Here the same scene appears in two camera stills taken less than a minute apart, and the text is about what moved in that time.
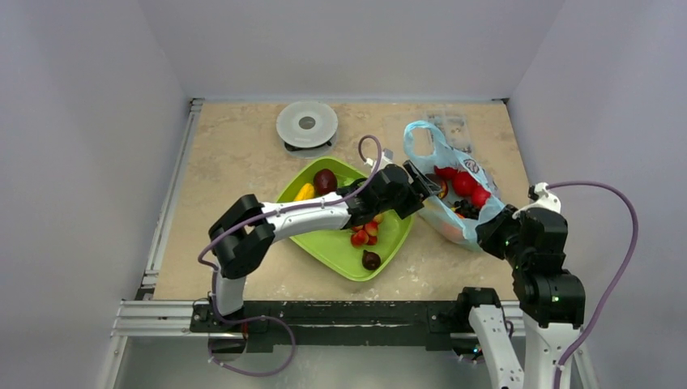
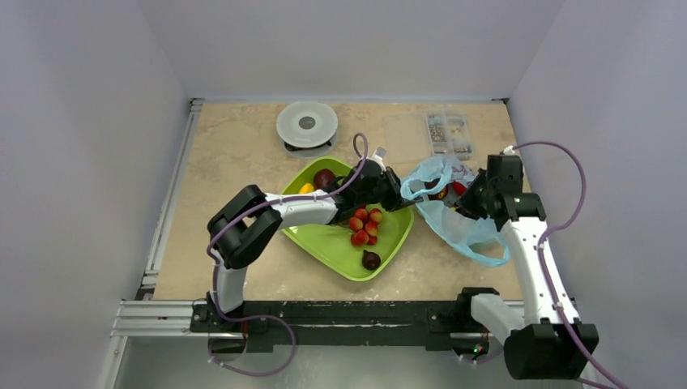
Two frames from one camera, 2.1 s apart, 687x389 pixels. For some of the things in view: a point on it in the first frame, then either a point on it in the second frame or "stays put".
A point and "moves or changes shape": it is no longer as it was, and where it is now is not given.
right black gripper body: x=494 y=240 to x=470 y=198
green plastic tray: x=334 y=246 stays put
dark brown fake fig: x=370 y=260 stays put
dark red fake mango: x=325 y=181 stays put
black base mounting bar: x=331 y=326 stays put
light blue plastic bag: x=467 y=193 moves or changes shape
